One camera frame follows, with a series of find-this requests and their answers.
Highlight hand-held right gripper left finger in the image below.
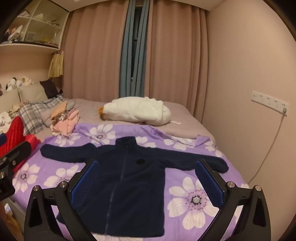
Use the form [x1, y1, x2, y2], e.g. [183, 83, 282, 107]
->
[24, 159, 100, 241]

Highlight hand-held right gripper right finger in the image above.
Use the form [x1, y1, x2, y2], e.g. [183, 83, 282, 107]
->
[195, 159, 271, 241]

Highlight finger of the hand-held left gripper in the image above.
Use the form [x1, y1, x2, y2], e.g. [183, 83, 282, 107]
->
[0, 141, 31, 172]
[0, 172, 16, 202]

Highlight navy fleece jacket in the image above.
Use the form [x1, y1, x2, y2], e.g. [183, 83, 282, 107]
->
[40, 136, 229, 238]

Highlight pink folded clothes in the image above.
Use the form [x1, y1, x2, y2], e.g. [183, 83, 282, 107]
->
[51, 109, 80, 137]

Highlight red quilted garment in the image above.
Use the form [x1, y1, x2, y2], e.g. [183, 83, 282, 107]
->
[0, 116, 41, 172]

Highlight purple floral bed sheet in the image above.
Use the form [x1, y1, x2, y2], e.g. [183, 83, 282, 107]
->
[11, 123, 252, 241]

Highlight grey plaid pillow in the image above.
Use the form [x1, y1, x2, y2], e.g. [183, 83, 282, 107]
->
[17, 95, 67, 135]

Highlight beige patterned garment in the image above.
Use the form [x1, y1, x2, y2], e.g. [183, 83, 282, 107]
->
[51, 101, 68, 120]

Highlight beige pillow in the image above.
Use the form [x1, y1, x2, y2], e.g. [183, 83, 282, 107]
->
[18, 83, 48, 103]

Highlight grey bed cover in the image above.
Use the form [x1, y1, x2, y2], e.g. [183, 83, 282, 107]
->
[39, 98, 215, 140]

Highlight black and white plush toy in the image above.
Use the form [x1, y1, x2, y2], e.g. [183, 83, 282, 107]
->
[5, 77, 19, 91]

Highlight cream plush toy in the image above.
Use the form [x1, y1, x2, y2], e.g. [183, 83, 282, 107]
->
[20, 76, 34, 87]

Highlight dark brown pillow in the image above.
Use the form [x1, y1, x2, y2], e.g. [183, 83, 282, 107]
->
[40, 78, 63, 99]

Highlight white plush goose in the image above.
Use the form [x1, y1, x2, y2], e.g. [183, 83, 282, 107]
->
[98, 96, 171, 127]

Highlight straw-coloured tassel hanging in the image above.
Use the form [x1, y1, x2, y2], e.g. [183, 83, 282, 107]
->
[48, 51, 64, 78]

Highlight pink curtain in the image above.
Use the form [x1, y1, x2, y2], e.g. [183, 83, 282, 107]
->
[141, 2, 208, 121]
[61, 2, 129, 102]

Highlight blue-grey curtain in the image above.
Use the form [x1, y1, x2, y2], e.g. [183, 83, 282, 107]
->
[119, 0, 151, 99]

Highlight white power cable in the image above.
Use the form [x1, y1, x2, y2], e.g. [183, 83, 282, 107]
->
[248, 113, 286, 186]

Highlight white wall socket strip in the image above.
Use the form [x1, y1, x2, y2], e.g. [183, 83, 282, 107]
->
[252, 91, 289, 113]

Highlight white wall shelf unit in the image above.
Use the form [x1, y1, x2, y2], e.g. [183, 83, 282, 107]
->
[0, 0, 70, 53]

